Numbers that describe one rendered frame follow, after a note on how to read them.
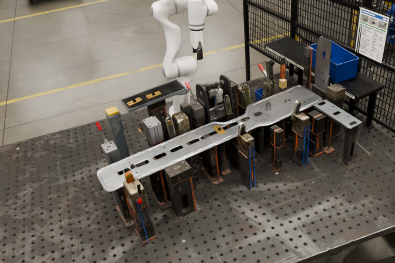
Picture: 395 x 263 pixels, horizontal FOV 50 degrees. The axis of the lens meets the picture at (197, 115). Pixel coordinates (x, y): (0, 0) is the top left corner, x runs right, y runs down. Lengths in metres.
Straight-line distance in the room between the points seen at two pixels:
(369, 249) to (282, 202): 0.94
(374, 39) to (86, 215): 1.94
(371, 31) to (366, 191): 0.93
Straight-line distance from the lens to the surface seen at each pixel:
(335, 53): 2.94
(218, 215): 2.33
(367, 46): 2.76
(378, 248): 3.17
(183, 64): 2.69
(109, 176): 2.22
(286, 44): 3.19
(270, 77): 2.63
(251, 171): 2.39
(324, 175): 2.55
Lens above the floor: 2.45
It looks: 35 degrees down
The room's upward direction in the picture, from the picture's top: 7 degrees counter-clockwise
